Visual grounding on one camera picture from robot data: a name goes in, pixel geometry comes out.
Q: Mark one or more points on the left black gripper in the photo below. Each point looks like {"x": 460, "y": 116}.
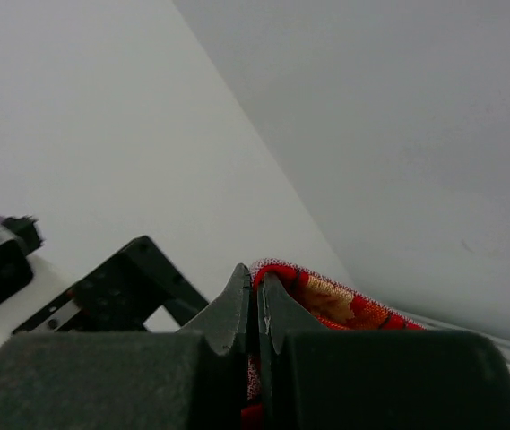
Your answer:
{"x": 121, "y": 294}

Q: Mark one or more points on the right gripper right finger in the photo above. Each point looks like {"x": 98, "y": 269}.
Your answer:
{"x": 280, "y": 315}

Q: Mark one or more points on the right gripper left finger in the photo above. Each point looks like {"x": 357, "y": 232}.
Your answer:
{"x": 224, "y": 323}

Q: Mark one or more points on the red patterned pillowcase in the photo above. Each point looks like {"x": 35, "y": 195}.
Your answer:
{"x": 334, "y": 305}

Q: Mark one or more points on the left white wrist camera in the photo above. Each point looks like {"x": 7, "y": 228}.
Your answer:
{"x": 26, "y": 283}

